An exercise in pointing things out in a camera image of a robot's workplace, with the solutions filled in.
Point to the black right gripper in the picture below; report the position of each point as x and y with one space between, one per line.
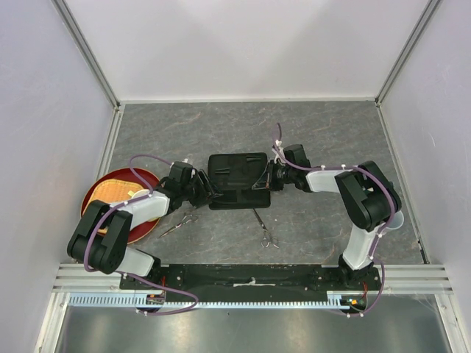
266 181

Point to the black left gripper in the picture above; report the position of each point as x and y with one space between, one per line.
203 195

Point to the black zippered tool case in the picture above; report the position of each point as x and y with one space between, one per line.
234 175

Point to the silver scissors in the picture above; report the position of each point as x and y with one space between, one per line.
267 239
188 217

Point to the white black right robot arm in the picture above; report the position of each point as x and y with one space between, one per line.
369 198

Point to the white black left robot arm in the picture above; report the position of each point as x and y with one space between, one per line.
101 236

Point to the cream yellow cup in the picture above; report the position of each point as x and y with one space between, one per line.
139 193

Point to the woven bamboo mat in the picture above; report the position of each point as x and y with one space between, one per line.
116 190

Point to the clear plastic cup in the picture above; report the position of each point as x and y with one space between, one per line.
396 222

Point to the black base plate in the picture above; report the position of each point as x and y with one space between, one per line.
262 282

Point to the slotted cable duct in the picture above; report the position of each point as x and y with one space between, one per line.
143 301

